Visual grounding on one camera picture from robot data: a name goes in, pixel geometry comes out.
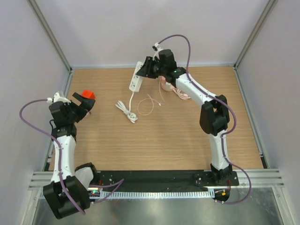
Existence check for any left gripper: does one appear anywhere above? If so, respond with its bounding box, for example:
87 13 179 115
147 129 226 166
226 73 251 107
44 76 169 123
64 94 94 124

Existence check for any pink coiled socket cord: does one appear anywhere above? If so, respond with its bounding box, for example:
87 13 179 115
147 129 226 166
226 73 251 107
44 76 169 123
173 88 192 100

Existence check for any white power strip cord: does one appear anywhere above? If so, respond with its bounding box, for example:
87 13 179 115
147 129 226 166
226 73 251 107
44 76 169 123
114 90 139 124

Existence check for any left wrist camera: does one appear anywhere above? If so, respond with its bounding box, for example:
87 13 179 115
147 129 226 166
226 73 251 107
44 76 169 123
52 91 71 103

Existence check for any white slotted cable duct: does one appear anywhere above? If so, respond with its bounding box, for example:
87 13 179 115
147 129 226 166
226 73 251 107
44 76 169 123
107 190 215 200

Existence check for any left aluminium frame post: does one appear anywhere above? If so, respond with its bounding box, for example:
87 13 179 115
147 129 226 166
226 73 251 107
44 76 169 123
26 0 73 71

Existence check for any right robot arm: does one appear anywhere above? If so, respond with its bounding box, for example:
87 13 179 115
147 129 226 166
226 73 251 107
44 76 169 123
137 47 233 186

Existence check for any right aluminium frame post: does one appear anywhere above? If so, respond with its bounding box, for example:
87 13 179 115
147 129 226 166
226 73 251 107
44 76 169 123
233 0 277 68

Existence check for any red cube socket adapter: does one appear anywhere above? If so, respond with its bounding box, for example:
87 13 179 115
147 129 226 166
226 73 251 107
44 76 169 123
81 90 96 100

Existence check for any aluminium frame post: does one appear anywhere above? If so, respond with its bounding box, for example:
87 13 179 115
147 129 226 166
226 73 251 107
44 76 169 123
26 0 73 71
233 0 277 68

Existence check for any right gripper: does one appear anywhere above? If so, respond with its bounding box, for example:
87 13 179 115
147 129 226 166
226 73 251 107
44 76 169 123
136 57 166 80

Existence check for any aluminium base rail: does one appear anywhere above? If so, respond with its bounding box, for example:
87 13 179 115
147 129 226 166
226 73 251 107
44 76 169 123
28 169 284 190

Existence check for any pink round power socket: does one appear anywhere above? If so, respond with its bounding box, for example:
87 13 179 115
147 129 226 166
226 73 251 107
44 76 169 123
161 80 174 92

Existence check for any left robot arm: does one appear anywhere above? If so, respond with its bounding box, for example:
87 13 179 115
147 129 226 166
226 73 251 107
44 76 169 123
43 90 99 219

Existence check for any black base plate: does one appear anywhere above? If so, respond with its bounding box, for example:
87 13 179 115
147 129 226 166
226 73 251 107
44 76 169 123
98 170 240 193

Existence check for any pink charger with cable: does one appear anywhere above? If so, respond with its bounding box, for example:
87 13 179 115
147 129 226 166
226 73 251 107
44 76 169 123
159 76 166 82

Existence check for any white power strip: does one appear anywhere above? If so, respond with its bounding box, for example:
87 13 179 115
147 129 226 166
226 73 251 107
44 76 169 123
129 61 143 92

